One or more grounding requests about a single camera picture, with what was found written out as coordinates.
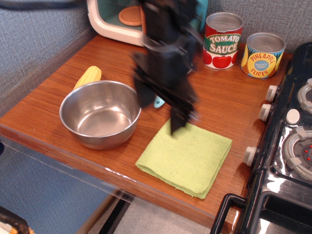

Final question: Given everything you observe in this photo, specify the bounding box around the stainless steel bowl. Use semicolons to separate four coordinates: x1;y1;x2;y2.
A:
59;80;141;150

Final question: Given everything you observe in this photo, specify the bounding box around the pineapple slices can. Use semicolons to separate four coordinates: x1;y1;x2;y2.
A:
241;32;286;78

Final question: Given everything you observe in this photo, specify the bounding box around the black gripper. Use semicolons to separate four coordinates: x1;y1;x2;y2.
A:
132;36;197;135

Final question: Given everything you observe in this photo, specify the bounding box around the black toy stove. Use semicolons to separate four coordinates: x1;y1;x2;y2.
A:
234;42;312;234

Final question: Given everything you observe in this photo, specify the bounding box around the white stove knob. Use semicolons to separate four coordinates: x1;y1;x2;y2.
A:
258;104;272;122
265;85;278;102
243;146;257;167

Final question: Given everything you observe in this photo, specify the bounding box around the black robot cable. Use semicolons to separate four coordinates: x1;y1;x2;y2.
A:
0;0;86;11

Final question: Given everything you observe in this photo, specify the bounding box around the white stove knob upper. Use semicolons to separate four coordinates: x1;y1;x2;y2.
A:
265;85;278;102

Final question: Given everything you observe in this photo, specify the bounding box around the white spoon with blue handle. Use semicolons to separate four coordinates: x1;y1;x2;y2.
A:
153;96;165;108

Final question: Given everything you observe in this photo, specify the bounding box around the white stove knob lower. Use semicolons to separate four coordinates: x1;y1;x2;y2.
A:
243;146;257;167

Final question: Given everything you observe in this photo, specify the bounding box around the orange microwave plate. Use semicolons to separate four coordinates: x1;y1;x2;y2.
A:
118;6;141;26

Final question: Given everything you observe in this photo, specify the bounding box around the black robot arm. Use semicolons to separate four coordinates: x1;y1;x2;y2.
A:
132;0;204;133

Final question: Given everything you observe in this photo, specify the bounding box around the toy microwave teal and orange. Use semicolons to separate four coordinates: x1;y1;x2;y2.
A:
87;0;208;46

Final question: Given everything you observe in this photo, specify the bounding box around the black oven door handle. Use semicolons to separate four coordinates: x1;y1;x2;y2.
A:
210;193;247;234

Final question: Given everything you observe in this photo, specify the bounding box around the white stove knob middle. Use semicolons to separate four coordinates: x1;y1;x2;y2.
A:
258;104;272;122

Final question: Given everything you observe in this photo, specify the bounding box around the green towel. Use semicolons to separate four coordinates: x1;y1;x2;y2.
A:
136;120;232;199

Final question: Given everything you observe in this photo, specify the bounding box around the yellow toy corn cob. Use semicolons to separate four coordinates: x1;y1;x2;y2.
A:
74;66;102;89

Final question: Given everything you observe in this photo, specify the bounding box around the tomato sauce can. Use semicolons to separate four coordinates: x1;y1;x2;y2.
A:
202;12;244;70

